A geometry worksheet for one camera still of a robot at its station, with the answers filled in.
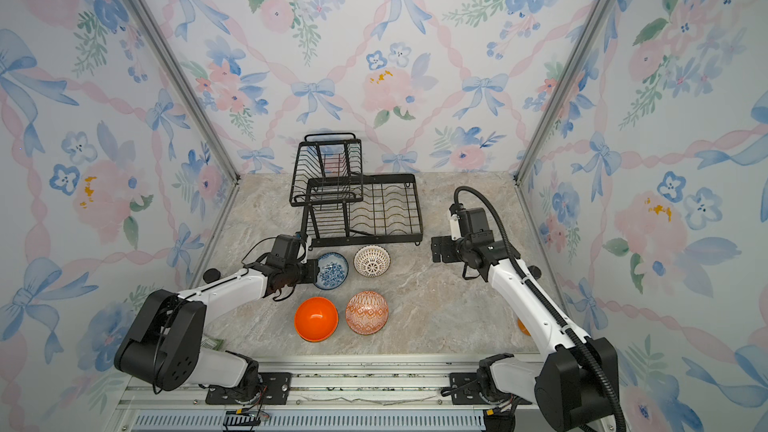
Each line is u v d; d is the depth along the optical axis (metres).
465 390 0.73
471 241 0.62
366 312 0.84
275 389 0.74
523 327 0.67
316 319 0.82
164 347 0.43
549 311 0.45
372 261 0.95
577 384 0.39
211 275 0.84
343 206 0.83
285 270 0.71
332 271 0.93
